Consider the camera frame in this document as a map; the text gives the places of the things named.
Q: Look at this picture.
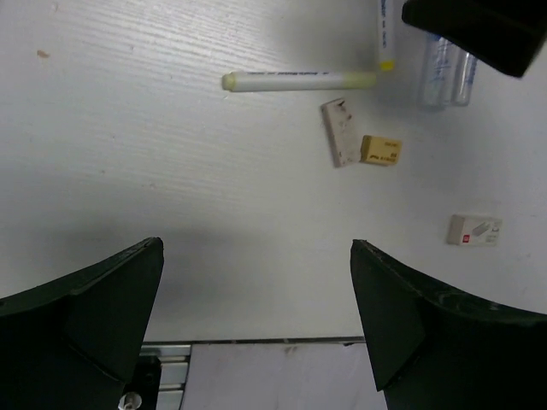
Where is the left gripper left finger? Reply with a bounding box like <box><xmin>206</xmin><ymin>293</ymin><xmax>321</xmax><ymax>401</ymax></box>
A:
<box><xmin>1</xmin><ymin>237</ymin><xmax>163</xmax><ymax>409</ymax></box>

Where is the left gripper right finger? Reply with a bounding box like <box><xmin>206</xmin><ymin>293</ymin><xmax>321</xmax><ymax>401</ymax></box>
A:
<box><xmin>350</xmin><ymin>240</ymin><xmax>546</xmax><ymax>409</ymax></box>

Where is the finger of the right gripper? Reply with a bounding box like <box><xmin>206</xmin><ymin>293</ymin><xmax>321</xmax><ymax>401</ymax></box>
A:
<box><xmin>402</xmin><ymin>0</ymin><xmax>546</xmax><ymax>78</ymax></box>

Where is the blue capped spray bottle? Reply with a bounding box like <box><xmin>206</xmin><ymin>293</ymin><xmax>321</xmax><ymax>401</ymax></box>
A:
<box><xmin>418</xmin><ymin>33</ymin><xmax>479</xmax><ymax>110</ymax></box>

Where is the pale yellow capped marker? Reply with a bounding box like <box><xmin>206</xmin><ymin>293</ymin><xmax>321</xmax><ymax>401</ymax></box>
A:
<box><xmin>221</xmin><ymin>72</ymin><xmax>377</xmax><ymax>92</ymax></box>

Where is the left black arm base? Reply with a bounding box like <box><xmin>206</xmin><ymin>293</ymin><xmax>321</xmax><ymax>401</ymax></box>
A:
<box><xmin>119</xmin><ymin>343</ymin><xmax>193</xmax><ymax>410</ymax></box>

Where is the white boxed eraser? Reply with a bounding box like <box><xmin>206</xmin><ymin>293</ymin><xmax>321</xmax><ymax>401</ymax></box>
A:
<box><xmin>446</xmin><ymin>214</ymin><xmax>503</xmax><ymax>247</ymax></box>

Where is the small yellow eraser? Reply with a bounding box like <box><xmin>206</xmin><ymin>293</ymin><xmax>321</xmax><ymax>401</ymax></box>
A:
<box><xmin>360</xmin><ymin>136</ymin><xmax>403</xmax><ymax>167</ymax></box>

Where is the grey white eraser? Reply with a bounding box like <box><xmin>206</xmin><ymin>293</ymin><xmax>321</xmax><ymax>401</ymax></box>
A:
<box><xmin>321</xmin><ymin>98</ymin><xmax>361</xmax><ymax>167</ymax></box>

